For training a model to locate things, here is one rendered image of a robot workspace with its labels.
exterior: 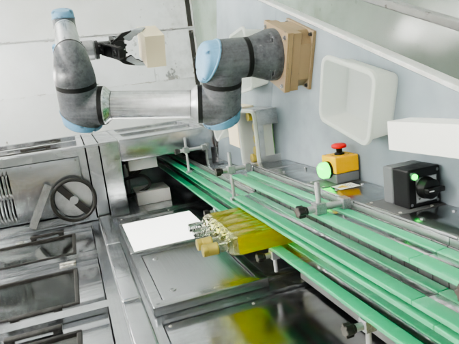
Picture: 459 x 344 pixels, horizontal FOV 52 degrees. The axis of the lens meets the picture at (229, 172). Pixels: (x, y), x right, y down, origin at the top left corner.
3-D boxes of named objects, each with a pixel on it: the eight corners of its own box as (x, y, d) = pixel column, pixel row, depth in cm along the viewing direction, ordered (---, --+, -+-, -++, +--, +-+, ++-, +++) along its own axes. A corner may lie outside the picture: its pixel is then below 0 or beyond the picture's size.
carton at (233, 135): (246, 140, 201) (229, 143, 199) (242, 103, 197) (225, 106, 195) (257, 145, 190) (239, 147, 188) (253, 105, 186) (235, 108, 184)
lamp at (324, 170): (325, 176, 126) (315, 178, 125) (324, 160, 125) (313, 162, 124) (334, 179, 122) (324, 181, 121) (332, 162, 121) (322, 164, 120)
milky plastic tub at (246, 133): (262, 162, 186) (242, 166, 184) (256, 106, 182) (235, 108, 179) (281, 168, 170) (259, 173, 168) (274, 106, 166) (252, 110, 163)
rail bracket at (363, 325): (395, 333, 99) (340, 351, 95) (393, 303, 98) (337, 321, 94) (408, 342, 95) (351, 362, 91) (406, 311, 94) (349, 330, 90)
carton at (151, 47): (155, 25, 191) (136, 26, 189) (164, 35, 178) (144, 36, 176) (157, 54, 197) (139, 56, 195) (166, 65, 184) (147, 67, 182)
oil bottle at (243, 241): (290, 236, 141) (223, 252, 135) (289, 218, 140) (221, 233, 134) (299, 241, 136) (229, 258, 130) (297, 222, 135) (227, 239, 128)
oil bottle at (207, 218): (261, 218, 163) (201, 231, 156) (259, 202, 162) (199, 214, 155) (267, 222, 158) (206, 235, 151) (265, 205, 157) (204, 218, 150)
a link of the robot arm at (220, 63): (251, 43, 129) (203, 48, 126) (248, 89, 137) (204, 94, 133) (236, 31, 139) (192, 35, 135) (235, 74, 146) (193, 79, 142)
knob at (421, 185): (434, 195, 96) (447, 198, 93) (416, 200, 94) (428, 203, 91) (433, 174, 95) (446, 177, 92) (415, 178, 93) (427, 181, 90)
